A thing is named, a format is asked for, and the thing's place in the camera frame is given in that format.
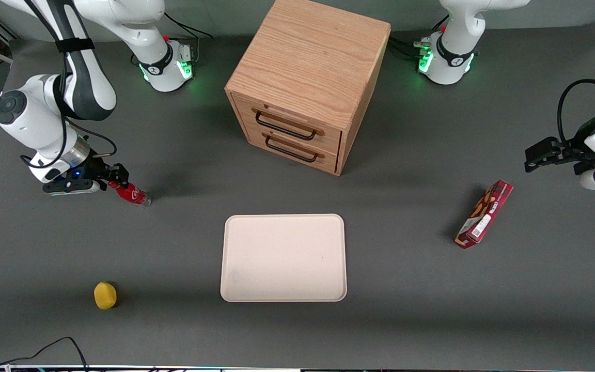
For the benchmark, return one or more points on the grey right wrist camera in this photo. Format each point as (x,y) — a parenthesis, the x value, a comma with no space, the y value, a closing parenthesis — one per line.
(70,187)

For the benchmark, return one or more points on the red snack box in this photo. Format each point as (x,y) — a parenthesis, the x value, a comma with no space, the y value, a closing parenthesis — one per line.
(483,214)

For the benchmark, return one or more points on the wooden drawer front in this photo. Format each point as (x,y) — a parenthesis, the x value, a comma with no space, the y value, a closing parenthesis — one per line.
(331,140)
(256,142)

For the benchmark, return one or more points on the wooden drawer cabinet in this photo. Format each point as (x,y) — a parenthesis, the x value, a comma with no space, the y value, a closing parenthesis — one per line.
(310,57)

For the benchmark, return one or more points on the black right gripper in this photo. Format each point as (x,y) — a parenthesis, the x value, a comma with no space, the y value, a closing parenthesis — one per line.
(92,168)

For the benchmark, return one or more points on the yellow lemon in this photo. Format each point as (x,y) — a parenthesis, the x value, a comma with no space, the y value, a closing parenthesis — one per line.
(105,295)

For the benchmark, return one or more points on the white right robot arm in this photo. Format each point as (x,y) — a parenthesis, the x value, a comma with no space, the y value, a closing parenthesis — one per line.
(85,88)

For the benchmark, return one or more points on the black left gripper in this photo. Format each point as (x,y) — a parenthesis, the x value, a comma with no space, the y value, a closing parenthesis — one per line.
(578,147)

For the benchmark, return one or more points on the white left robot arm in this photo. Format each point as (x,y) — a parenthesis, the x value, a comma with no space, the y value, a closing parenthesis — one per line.
(452,57)

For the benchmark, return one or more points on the cream rectangular tray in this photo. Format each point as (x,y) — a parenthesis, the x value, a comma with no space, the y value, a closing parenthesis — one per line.
(283,258)

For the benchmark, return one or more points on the red coke bottle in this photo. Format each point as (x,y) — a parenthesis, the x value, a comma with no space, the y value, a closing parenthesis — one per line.
(133,195)

